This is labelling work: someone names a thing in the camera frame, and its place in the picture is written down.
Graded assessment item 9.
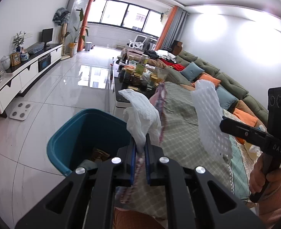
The blue cushion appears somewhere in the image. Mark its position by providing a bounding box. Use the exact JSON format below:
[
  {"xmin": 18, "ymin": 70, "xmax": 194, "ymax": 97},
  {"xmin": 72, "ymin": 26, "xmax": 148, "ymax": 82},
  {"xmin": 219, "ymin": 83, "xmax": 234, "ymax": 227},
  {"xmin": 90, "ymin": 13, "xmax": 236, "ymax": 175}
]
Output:
[
  {"xmin": 215, "ymin": 86, "xmax": 239, "ymax": 111},
  {"xmin": 180, "ymin": 62, "xmax": 205, "ymax": 81}
]

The yellow cloth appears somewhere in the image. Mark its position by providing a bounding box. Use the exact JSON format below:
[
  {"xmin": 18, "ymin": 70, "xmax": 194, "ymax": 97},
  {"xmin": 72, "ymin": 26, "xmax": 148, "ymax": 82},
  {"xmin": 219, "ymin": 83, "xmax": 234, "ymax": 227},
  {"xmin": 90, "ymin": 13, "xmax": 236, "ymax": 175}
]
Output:
[{"xmin": 244, "ymin": 141, "xmax": 262, "ymax": 160}]

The vase with green branches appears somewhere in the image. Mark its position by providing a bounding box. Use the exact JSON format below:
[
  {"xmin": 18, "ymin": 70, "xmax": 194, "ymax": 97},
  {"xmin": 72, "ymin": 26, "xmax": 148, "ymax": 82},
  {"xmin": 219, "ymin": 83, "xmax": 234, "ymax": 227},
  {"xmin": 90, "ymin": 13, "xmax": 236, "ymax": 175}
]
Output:
[{"xmin": 13, "ymin": 31, "xmax": 26, "ymax": 52}]

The brown crumpled wrapper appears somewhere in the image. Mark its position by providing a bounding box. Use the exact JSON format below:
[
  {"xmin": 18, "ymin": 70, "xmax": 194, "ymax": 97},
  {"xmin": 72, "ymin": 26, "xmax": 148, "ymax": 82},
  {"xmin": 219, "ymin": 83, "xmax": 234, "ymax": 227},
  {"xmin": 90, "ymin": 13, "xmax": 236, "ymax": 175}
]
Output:
[{"xmin": 91, "ymin": 147, "xmax": 112, "ymax": 163}]

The white tissue paper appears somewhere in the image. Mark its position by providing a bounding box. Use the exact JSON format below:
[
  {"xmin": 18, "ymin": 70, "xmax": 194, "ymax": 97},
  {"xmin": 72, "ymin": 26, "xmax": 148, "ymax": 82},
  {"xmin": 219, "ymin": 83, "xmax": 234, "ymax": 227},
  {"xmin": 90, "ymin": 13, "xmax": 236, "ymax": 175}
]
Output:
[{"xmin": 118, "ymin": 89, "xmax": 162, "ymax": 148}]

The white ceramic jar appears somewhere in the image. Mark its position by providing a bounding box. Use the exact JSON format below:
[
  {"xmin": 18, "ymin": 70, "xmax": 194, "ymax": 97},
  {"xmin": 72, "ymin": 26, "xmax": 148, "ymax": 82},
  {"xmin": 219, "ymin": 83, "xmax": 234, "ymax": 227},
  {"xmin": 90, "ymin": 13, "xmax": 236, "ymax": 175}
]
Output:
[{"xmin": 0, "ymin": 56, "xmax": 11, "ymax": 71}]

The brown wooden cabinet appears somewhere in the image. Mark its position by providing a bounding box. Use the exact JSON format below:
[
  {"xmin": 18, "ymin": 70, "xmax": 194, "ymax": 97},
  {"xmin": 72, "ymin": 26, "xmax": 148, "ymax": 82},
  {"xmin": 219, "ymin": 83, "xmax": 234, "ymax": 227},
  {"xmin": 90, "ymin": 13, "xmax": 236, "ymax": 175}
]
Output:
[{"xmin": 171, "ymin": 40, "xmax": 183, "ymax": 55}]

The black framed window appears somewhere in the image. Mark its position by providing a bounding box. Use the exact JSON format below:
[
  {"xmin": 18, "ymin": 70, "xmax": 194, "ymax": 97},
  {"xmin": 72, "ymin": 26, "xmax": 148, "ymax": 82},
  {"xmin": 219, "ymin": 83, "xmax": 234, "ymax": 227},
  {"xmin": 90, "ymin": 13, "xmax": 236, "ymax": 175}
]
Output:
[{"xmin": 87, "ymin": 0, "xmax": 166, "ymax": 35}]

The white office chair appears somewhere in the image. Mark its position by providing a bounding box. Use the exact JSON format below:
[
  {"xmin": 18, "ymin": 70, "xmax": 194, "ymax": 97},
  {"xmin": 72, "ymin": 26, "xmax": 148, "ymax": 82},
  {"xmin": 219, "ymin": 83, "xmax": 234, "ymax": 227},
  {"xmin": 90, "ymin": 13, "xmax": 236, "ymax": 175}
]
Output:
[{"xmin": 128, "ymin": 35, "xmax": 147, "ymax": 49}]

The orange curtain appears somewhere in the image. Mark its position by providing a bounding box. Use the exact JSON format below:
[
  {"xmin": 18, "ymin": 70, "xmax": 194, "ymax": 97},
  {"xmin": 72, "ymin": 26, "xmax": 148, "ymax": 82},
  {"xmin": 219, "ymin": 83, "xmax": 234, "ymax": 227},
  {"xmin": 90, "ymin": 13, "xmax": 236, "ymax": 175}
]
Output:
[
  {"xmin": 156, "ymin": 5, "xmax": 180, "ymax": 53},
  {"xmin": 77, "ymin": 0, "xmax": 98, "ymax": 52}
]

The black glass coffee table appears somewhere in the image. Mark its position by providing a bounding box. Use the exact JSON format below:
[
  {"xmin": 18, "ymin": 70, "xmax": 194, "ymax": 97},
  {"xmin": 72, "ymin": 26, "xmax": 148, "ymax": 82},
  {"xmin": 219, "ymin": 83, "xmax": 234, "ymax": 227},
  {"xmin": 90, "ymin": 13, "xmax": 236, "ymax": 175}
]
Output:
[{"xmin": 108, "ymin": 57, "xmax": 160, "ymax": 110}]

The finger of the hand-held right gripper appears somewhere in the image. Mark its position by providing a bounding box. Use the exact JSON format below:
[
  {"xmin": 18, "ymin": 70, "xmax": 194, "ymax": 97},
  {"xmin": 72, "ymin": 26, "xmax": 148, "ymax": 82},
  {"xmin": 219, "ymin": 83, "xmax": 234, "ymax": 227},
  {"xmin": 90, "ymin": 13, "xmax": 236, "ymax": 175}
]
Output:
[{"xmin": 220, "ymin": 116, "xmax": 271, "ymax": 151}]

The clear plastic snack bag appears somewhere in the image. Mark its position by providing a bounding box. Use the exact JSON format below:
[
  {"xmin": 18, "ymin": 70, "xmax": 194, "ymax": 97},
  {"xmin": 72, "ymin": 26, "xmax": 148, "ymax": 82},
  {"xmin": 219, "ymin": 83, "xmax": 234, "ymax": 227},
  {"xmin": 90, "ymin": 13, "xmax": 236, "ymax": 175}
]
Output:
[{"xmin": 155, "ymin": 67, "xmax": 169, "ymax": 84}]

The white TV cabinet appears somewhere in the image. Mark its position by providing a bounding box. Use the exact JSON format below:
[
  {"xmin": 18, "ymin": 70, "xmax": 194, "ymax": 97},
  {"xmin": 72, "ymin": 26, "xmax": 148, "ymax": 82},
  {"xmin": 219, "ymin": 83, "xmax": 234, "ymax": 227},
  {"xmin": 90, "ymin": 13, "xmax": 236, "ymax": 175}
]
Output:
[{"xmin": 0, "ymin": 43, "xmax": 63, "ymax": 118}]

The person's right forearm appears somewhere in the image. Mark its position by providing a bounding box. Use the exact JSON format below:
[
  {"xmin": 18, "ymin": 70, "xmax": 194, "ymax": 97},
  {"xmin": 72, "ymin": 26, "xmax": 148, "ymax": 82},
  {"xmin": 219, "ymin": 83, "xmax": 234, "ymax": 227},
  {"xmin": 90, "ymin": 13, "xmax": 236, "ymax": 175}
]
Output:
[{"xmin": 257, "ymin": 184, "xmax": 281, "ymax": 229}]

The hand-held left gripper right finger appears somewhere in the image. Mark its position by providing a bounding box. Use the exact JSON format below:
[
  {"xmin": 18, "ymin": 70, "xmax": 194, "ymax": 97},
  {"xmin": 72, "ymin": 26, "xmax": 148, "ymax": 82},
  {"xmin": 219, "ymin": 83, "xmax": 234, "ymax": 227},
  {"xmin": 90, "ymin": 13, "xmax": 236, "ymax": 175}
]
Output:
[{"xmin": 144, "ymin": 134, "xmax": 266, "ymax": 229}]

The blue white porcelain jar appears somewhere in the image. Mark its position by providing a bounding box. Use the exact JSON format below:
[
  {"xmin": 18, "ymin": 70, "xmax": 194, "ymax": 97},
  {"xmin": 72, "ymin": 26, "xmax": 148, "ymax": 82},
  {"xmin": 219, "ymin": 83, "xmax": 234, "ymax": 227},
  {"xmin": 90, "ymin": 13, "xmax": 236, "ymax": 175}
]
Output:
[{"xmin": 20, "ymin": 49, "xmax": 30, "ymax": 62}]

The white foam fruit net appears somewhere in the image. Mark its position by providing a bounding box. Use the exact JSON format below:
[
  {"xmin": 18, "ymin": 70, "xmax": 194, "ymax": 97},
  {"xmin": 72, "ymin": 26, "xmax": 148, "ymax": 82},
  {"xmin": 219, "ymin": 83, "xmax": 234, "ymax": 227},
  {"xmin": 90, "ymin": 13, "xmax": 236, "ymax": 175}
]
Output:
[{"xmin": 190, "ymin": 79, "xmax": 233, "ymax": 163}]

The black monitor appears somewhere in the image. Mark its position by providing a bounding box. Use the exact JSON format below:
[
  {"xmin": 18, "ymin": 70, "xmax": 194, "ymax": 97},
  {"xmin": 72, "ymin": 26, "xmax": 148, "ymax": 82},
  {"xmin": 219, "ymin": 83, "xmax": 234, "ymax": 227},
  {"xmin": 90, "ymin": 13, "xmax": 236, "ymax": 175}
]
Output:
[{"xmin": 42, "ymin": 28, "xmax": 53, "ymax": 48}]

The person's right hand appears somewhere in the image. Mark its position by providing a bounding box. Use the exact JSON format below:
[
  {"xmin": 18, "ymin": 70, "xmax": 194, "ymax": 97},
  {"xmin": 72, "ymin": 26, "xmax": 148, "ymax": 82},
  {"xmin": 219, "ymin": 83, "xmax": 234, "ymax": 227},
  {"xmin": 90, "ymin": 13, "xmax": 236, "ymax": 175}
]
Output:
[{"xmin": 249, "ymin": 155, "xmax": 281, "ymax": 196}]

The white floor air conditioner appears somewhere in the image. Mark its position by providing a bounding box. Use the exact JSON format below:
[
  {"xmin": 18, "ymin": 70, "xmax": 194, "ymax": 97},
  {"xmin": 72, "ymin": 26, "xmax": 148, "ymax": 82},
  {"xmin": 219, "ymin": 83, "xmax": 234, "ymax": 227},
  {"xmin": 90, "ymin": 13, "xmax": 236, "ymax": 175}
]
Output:
[{"xmin": 66, "ymin": 0, "xmax": 88, "ymax": 50}]

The orange brown cloth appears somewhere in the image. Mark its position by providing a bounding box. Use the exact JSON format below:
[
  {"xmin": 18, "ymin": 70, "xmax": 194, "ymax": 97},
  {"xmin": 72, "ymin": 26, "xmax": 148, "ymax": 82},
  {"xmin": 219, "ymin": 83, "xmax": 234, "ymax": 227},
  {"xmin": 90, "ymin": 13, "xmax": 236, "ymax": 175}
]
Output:
[{"xmin": 114, "ymin": 207, "xmax": 165, "ymax": 229}]

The grey blue cloth bag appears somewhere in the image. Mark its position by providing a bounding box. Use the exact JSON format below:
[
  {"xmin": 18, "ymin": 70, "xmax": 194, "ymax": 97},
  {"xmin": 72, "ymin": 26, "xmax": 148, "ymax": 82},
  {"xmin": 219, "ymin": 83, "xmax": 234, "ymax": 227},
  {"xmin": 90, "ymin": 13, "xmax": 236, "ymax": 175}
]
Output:
[{"xmin": 27, "ymin": 42, "xmax": 45, "ymax": 54}]

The beige floor stand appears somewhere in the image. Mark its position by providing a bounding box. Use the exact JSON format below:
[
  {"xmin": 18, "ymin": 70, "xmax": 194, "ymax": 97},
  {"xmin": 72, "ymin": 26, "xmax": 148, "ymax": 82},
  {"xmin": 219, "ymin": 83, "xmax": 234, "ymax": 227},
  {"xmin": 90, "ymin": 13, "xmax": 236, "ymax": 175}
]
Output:
[{"xmin": 60, "ymin": 25, "xmax": 68, "ymax": 55}]

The grey curtain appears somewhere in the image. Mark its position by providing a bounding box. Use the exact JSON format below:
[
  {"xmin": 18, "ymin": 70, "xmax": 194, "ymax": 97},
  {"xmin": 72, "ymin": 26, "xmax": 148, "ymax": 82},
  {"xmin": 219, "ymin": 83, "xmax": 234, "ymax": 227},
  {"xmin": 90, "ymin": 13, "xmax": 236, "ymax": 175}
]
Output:
[{"xmin": 165, "ymin": 9, "xmax": 190, "ymax": 50}]

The wooden picture frame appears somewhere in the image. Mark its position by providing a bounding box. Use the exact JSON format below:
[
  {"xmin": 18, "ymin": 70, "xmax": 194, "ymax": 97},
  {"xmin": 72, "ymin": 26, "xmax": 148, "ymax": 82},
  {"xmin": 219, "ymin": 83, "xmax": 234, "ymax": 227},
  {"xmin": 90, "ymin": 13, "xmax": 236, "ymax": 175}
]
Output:
[{"xmin": 10, "ymin": 52, "xmax": 21, "ymax": 67}]

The orange cushion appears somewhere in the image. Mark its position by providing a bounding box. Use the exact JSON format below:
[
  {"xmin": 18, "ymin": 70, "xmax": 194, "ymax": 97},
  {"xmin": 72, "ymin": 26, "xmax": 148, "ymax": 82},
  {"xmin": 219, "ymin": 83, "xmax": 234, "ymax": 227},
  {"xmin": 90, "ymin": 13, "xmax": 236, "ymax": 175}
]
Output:
[
  {"xmin": 232, "ymin": 108, "xmax": 259, "ymax": 145},
  {"xmin": 198, "ymin": 73, "xmax": 221, "ymax": 87}
]

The white bathroom scale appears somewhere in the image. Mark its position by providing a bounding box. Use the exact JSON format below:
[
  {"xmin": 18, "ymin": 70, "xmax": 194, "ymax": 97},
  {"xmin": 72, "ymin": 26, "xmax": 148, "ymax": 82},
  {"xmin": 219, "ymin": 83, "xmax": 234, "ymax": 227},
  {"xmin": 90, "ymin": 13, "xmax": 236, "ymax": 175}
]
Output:
[{"xmin": 9, "ymin": 102, "xmax": 33, "ymax": 121}]

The pile of light clothes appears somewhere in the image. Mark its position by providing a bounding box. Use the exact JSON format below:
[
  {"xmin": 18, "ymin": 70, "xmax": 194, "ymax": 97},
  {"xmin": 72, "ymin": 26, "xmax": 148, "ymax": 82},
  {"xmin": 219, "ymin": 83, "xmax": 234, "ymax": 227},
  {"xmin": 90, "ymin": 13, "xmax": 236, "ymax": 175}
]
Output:
[{"xmin": 156, "ymin": 50, "xmax": 178, "ymax": 64}]

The patterned draped cloth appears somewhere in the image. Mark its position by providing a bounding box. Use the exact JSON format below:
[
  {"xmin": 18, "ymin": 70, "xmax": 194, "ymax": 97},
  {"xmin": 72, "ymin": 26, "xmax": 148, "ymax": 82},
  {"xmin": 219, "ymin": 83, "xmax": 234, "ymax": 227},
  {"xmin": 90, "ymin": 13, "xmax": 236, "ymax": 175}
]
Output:
[{"xmin": 53, "ymin": 8, "xmax": 70, "ymax": 26}]

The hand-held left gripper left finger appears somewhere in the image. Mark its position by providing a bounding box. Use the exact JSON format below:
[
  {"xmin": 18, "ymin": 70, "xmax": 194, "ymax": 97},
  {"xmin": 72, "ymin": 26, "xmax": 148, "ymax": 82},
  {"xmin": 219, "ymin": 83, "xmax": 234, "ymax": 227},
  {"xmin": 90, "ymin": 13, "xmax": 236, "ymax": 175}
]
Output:
[{"xmin": 15, "ymin": 137, "xmax": 136, "ymax": 229}]

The black clothing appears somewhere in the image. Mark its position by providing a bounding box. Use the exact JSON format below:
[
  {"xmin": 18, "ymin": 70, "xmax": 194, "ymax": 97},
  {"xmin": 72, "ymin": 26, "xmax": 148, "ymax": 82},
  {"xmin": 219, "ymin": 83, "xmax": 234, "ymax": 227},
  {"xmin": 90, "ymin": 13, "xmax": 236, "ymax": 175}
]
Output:
[{"xmin": 144, "ymin": 50, "xmax": 160, "ymax": 59}]

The green sofa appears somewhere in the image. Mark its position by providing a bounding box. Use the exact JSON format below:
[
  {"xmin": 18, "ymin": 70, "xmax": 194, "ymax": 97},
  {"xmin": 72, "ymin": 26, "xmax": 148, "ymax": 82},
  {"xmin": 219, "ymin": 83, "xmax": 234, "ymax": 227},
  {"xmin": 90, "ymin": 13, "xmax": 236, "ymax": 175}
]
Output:
[{"xmin": 122, "ymin": 48, "xmax": 270, "ymax": 146}]

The tall leafy potted plant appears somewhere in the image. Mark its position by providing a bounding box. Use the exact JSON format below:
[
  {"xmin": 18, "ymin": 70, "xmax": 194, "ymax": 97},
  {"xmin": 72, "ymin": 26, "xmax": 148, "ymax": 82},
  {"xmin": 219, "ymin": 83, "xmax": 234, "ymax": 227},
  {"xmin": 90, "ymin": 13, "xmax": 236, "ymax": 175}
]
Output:
[{"xmin": 64, "ymin": 8, "xmax": 89, "ymax": 54}]

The teal plastic bin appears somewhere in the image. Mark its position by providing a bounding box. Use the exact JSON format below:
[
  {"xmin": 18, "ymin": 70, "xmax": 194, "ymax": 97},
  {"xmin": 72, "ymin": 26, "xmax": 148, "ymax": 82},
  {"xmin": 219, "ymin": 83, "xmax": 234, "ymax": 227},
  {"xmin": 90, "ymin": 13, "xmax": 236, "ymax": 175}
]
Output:
[{"xmin": 47, "ymin": 108, "xmax": 132, "ymax": 177}]

